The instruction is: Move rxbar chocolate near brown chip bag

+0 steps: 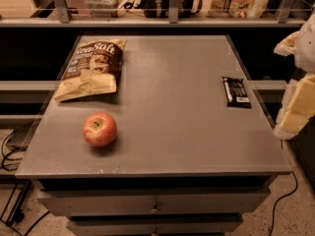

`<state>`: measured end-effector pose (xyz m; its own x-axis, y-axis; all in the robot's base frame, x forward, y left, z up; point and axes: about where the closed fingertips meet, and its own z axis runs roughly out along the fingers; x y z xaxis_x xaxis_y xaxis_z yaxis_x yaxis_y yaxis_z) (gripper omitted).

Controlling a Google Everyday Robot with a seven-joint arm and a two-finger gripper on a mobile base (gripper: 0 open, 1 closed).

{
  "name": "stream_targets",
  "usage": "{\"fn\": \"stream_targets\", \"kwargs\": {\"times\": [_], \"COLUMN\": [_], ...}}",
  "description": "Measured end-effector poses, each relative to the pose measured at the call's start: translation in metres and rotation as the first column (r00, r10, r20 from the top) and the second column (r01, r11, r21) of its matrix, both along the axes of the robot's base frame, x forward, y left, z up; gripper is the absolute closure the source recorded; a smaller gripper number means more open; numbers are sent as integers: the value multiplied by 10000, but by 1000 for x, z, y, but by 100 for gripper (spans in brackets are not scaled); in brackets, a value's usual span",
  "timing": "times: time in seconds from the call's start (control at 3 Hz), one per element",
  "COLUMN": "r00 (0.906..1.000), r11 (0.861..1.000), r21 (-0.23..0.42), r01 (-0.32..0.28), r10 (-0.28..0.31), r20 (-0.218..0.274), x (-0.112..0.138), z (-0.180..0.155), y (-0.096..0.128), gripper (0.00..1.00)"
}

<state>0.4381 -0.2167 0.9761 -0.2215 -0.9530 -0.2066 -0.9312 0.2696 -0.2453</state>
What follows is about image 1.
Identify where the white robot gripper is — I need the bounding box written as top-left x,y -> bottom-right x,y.
274,14 -> 315,140

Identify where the black rxbar chocolate bar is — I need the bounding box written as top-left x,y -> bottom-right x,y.
222,77 -> 251,109

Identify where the colourful snack bag on shelf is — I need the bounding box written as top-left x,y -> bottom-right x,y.
207,0 -> 269,19

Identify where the brown sea salt chip bag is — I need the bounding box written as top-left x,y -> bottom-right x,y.
54,39 -> 127,102

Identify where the grey cabinet top drawer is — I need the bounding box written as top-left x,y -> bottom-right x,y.
37,188 -> 270,216

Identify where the grey cabinet drawer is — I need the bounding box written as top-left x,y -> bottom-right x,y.
67,214 -> 243,236
37,188 -> 270,216

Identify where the black backpack on shelf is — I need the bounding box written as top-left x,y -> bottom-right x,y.
139,0 -> 203,18

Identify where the metal drawer knob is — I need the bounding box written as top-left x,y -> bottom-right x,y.
151,202 -> 160,214

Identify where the red apple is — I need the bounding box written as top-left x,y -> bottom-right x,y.
83,112 -> 117,148

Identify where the grey cabinet lower drawer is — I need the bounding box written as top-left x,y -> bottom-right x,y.
67,214 -> 243,236

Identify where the black cable right floor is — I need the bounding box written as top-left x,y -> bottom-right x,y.
267,141 -> 299,236

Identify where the grey metal shelf rail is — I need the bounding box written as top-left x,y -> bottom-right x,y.
0,0 -> 314,28

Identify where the black cables left floor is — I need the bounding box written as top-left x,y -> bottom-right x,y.
0,120 -> 50,236

